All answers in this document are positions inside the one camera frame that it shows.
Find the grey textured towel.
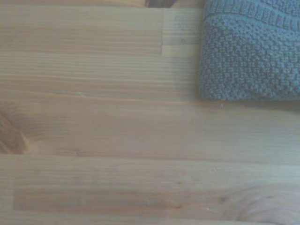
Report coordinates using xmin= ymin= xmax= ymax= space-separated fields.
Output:
xmin=198 ymin=0 xmax=300 ymax=103

